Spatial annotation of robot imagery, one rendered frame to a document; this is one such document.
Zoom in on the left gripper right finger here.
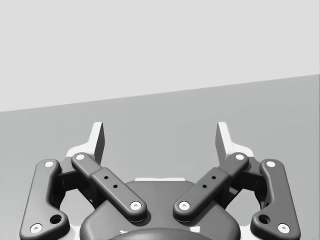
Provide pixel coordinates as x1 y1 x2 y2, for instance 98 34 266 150
172 121 302 240

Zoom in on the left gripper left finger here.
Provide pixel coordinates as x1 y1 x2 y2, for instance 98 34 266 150
19 121 148 240

